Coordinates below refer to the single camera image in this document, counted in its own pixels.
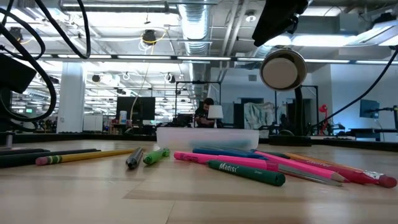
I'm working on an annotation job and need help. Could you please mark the black pen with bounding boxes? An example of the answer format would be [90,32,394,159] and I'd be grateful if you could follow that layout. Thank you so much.
[125,147,145,170]
[0,148,102,169]
[0,148,51,156]

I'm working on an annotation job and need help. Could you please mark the yellow pencil with pink eraser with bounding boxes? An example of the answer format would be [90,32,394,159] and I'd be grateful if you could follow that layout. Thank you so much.
[35,148,137,167]

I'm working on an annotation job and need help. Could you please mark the orange pencil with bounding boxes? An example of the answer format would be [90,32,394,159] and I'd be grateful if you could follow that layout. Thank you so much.
[283,152,366,172]

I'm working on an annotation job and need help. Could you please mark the blue-handled scissors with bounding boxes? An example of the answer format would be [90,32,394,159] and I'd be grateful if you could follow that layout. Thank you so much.
[192,147,343,187]

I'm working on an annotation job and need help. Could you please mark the pink pencil with blue cap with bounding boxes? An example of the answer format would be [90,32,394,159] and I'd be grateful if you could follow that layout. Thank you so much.
[253,151,350,184]

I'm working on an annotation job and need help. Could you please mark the pink highlighter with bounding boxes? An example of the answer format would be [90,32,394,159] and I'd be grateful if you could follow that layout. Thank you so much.
[173,151,280,172]

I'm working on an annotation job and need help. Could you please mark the clear pencil box pink lid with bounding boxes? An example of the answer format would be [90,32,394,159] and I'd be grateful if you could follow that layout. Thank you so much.
[155,126,260,152]

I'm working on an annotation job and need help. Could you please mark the green pen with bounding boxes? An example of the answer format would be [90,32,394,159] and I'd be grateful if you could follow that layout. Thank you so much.
[142,147,172,166]

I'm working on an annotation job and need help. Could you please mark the red crayon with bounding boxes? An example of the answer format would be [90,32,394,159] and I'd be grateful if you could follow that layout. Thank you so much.
[297,158,398,189]

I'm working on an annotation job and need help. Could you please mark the black ceiling device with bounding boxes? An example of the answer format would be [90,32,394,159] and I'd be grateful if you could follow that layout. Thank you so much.
[142,29,157,46]
[8,27,24,43]

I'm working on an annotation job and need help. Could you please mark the black desk lamp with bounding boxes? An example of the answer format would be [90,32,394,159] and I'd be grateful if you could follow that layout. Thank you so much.
[259,47,312,147]

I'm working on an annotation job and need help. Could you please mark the white column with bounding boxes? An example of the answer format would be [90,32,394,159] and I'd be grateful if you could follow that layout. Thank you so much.
[57,62,86,134]

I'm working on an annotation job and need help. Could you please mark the red figure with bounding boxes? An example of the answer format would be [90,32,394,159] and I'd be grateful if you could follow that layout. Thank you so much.
[318,104,330,133]

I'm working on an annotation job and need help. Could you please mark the white cabinet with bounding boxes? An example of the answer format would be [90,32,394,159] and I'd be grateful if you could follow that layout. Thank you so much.
[82,114,104,132]

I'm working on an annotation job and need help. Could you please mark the grey draped cloth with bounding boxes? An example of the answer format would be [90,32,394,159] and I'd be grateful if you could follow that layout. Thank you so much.
[244,102,276,130]

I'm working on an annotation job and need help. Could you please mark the white-shaded table lamp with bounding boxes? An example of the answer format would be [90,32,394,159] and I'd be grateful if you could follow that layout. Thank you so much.
[207,105,224,128]

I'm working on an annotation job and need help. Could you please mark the person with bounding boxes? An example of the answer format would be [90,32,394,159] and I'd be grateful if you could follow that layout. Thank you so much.
[194,97,218,128]

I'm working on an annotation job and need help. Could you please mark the black monitor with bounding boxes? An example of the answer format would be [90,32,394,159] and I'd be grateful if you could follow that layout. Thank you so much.
[116,96,156,126]

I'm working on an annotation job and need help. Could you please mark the black boom stand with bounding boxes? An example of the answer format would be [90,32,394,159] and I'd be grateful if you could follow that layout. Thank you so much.
[364,105,398,131]

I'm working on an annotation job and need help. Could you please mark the silver metal post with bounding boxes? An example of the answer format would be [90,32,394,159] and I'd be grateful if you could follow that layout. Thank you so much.
[2,131,16,150]

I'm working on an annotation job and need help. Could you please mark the silver ventilation duct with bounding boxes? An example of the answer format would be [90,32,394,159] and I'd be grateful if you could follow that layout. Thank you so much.
[177,0,213,100]

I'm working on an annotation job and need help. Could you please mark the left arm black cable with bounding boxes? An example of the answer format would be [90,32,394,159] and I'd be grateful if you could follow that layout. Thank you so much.
[0,0,91,131]

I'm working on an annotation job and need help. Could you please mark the black aluminium table frame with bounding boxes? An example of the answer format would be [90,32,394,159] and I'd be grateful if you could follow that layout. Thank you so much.
[0,132,398,153]

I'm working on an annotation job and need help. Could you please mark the grey-blue wall screen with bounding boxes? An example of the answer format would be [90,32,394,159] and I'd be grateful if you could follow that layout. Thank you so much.
[359,99,381,119]

